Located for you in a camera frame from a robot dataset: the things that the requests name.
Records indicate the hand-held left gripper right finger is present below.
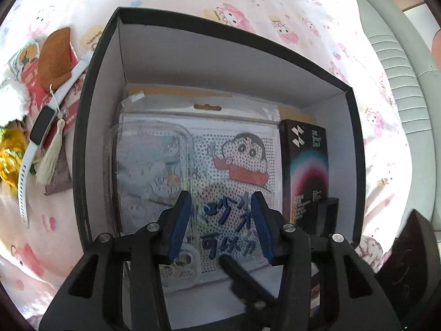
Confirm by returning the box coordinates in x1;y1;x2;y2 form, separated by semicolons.
251;190;402;331

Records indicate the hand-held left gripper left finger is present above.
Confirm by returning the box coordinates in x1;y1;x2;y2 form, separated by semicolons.
39;190;193;331

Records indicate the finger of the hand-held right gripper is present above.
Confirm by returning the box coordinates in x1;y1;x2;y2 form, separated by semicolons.
309;196;340;237
219;254;277;309

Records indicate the black box with rainbow arcs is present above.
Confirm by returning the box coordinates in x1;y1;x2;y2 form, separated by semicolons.
278;119;329;328

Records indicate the clear printed phone case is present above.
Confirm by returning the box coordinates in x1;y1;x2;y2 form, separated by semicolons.
111;121;204;285

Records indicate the black cardboard storage box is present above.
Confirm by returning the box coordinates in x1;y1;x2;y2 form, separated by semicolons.
72;6;366;331

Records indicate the cartoon pegboard card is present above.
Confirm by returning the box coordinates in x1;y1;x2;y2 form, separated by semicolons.
119;102;281;283

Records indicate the brown card holder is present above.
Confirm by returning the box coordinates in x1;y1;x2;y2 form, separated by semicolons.
44;124;74;197

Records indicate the white smartwatch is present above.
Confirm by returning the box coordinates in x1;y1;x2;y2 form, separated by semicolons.
17;51;94;228

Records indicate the yellow crinkly wrapper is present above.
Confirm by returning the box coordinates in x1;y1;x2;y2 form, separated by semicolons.
0;124;35;188

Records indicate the red printed packet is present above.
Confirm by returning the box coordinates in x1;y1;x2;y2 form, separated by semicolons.
10;38;87;128

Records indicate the white fluffy pompom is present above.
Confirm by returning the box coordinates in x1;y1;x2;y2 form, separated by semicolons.
0;79;30;125

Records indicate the wooden comb with tassel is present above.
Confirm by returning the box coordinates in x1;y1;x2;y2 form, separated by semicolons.
34;27;78;185

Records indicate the pink cartoon printed bedsheet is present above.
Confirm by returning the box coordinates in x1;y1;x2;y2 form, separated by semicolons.
0;0;417;325

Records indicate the grey padded bed frame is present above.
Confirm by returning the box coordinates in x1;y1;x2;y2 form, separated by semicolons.
348;0;441;242

